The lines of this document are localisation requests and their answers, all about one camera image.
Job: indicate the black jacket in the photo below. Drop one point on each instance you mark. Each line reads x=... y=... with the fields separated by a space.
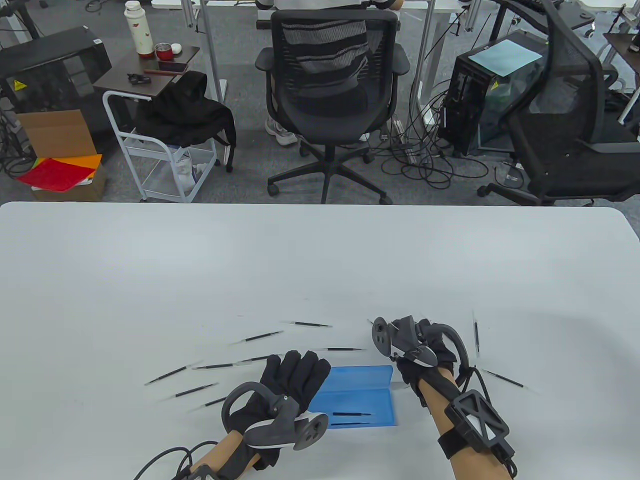
x=185 y=110

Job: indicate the black desk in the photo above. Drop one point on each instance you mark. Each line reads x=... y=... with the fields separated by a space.
x=575 y=20

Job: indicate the dark smartphone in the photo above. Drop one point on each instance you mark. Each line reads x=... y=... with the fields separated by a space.
x=172 y=66

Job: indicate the white rolling cart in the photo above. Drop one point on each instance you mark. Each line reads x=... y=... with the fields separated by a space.
x=145 y=148

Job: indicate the white plastic bag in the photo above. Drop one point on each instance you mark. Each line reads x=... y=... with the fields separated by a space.
x=187 y=170

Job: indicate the red paper sheet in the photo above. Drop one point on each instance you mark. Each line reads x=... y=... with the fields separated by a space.
x=55 y=175

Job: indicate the white office desk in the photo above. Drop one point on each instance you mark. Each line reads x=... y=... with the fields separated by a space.
x=445 y=5

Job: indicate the brown cardboard box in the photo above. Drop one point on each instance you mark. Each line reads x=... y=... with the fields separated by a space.
x=55 y=132

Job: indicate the person's left hand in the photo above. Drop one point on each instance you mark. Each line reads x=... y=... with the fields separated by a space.
x=295 y=380

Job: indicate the black office chair with headrest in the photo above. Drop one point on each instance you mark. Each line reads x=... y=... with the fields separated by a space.
x=590 y=165

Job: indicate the black computer tower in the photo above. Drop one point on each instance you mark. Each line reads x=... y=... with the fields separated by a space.
x=462 y=100

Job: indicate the black pen refills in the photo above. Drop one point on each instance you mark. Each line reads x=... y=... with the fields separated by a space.
x=312 y=324

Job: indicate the red pen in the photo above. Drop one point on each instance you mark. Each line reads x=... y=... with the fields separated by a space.
x=162 y=72

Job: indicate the white thermos bottle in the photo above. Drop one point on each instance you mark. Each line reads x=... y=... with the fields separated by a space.
x=139 y=30

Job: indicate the blue translucent stationery box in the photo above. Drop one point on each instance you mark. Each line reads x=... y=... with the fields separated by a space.
x=360 y=400

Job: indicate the dark wooden side table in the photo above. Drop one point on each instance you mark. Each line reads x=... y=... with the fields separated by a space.
x=116 y=79

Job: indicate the person's right hand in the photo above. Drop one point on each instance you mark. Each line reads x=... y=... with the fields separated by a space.
x=415 y=377

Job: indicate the person's left forearm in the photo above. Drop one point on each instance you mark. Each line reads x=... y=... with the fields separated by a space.
x=220 y=450

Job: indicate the red mug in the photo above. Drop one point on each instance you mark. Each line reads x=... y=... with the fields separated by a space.
x=163 y=54

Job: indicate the brown desk with white leg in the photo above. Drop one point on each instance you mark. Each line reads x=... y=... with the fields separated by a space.
x=625 y=47

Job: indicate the black mesh office chair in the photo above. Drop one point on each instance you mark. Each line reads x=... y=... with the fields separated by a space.
x=330 y=115

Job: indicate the orange paper sheet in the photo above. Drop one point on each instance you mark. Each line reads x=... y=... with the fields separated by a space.
x=92 y=160

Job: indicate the black clip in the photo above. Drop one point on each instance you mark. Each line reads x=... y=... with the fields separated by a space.
x=137 y=78

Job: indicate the black grey tracking controller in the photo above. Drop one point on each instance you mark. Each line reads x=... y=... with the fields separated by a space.
x=382 y=337
x=272 y=432

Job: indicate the person's right forearm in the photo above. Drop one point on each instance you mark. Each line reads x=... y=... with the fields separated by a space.
x=440 y=405

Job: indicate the white power strip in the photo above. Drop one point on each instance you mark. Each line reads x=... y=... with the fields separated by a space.
x=400 y=131

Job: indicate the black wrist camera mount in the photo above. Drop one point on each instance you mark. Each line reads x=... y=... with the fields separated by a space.
x=200 y=472
x=476 y=419

